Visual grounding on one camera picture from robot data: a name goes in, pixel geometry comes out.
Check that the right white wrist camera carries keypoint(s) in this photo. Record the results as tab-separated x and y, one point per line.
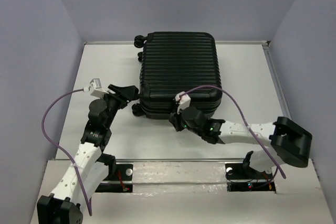
183	101

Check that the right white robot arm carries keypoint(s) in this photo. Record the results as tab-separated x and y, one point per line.
281	142

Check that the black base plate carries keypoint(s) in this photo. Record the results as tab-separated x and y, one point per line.
120	181
241	177

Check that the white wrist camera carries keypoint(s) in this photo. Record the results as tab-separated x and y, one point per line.
183	101
95	88

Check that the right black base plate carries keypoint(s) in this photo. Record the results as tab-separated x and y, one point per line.
241	177

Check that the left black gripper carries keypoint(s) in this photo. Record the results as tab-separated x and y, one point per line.
125	92

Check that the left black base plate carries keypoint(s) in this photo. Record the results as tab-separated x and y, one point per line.
120	181

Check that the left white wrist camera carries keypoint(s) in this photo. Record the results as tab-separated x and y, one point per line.
95	88

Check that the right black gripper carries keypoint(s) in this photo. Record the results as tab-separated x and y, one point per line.
174	118

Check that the black hard-shell suitcase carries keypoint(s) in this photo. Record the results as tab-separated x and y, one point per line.
174	62

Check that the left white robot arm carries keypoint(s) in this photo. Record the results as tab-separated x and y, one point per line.
90	169

